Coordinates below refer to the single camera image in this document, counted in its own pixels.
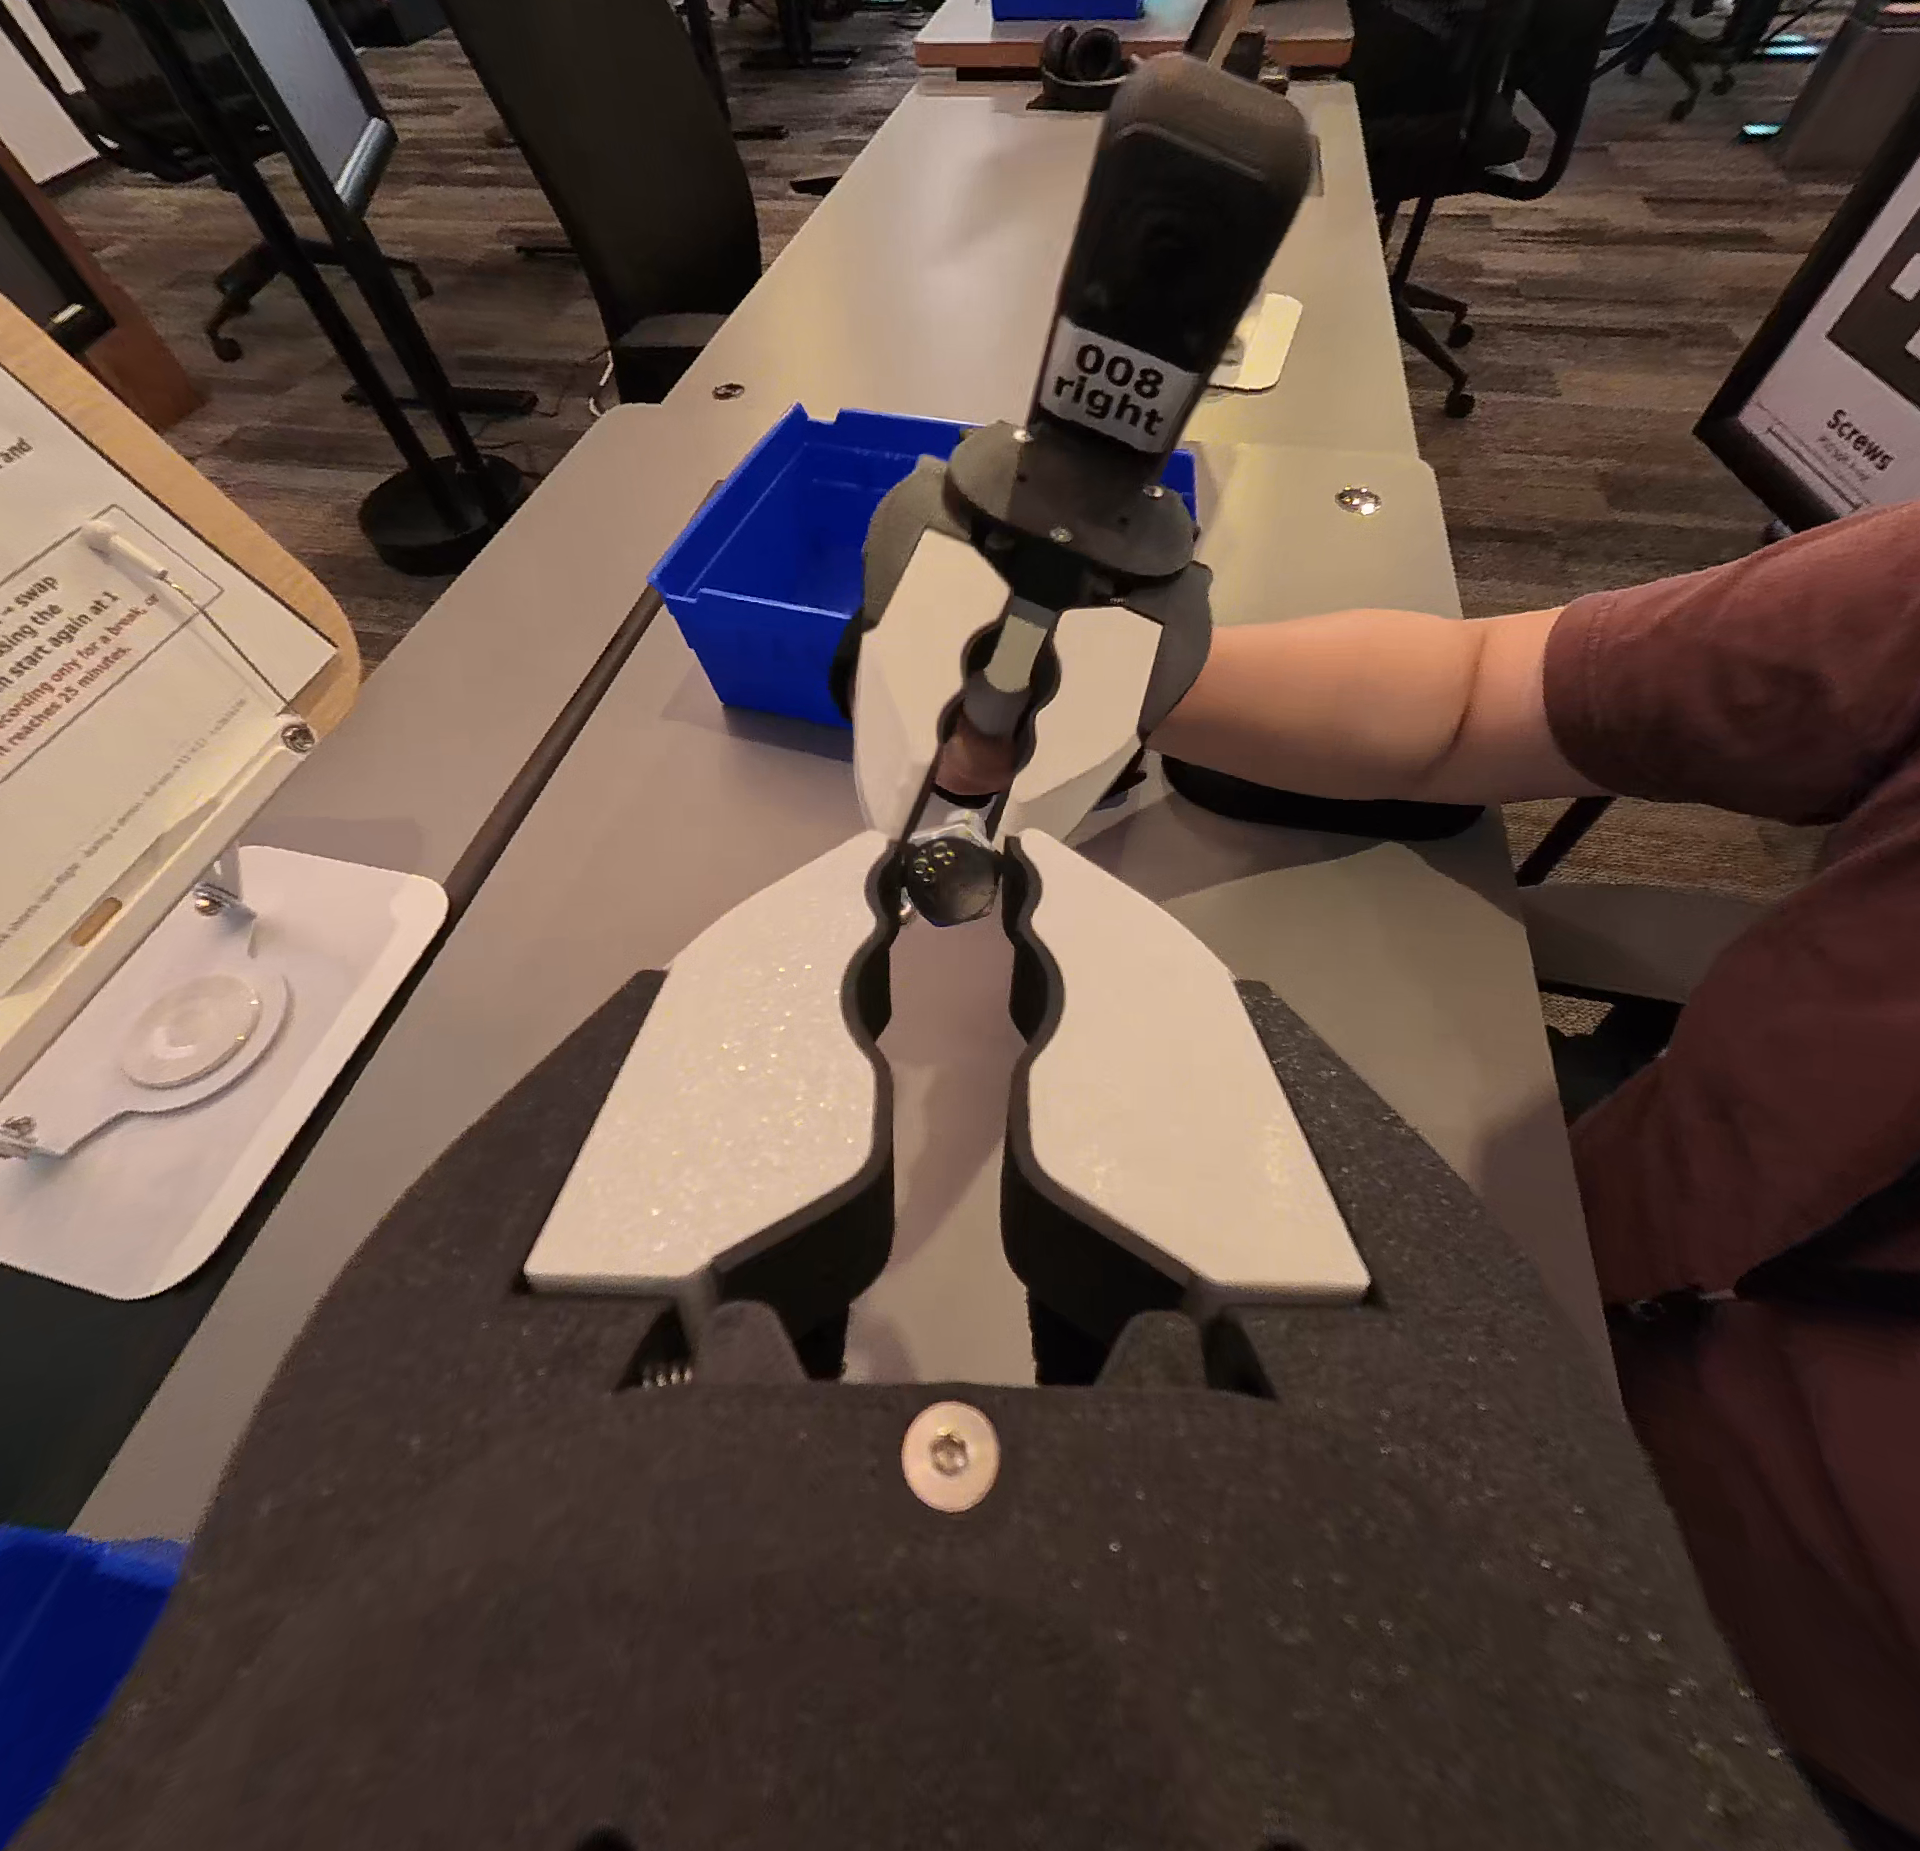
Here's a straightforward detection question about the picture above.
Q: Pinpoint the black framed easel board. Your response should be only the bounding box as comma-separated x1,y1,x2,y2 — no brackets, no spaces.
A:
82,0,540,577

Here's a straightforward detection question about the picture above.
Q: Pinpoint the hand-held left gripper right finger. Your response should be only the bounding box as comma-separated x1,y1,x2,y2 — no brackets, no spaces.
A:
1003,828,1372,1384

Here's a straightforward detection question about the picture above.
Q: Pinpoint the black office chair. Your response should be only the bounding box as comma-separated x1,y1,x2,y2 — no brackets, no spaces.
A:
405,0,766,411
1338,0,1644,421

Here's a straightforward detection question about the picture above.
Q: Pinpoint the instruction sheet on stand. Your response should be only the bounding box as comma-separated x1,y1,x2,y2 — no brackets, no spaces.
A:
0,292,451,1300

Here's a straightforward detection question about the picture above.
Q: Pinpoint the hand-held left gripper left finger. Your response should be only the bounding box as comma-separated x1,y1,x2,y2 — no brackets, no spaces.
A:
523,831,901,1384

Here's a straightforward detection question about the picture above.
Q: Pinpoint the black framed marker sign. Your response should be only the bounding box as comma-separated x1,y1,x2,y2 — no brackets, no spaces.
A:
1694,132,1920,534

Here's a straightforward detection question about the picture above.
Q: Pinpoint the grey office chair seat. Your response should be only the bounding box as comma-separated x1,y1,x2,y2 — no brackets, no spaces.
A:
1512,794,1774,1123

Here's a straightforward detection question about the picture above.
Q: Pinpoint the wooden pillar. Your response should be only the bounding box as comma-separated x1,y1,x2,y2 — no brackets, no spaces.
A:
0,141,210,435

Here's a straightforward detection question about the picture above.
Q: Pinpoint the person's right hand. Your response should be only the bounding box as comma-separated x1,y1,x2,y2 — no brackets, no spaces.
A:
932,724,1024,808

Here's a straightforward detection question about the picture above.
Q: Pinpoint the silver hex bolt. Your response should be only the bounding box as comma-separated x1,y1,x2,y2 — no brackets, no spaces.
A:
894,813,1003,932

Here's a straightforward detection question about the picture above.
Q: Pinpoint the person's right forearm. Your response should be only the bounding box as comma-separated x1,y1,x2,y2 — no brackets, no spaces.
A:
1155,607,1569,808

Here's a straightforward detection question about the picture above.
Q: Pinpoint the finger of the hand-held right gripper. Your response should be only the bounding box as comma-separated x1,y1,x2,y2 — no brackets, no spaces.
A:
990,607,1167,852
850,528,1014,849

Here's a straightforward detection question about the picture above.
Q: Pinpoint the grey waste bin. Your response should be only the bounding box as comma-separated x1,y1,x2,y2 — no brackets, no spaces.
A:
1777,0,1920,175

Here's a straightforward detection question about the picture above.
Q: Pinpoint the blue plastic parts bin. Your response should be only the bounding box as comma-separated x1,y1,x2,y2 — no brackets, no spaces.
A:
0,1526,185,1851
647,403,1202,728

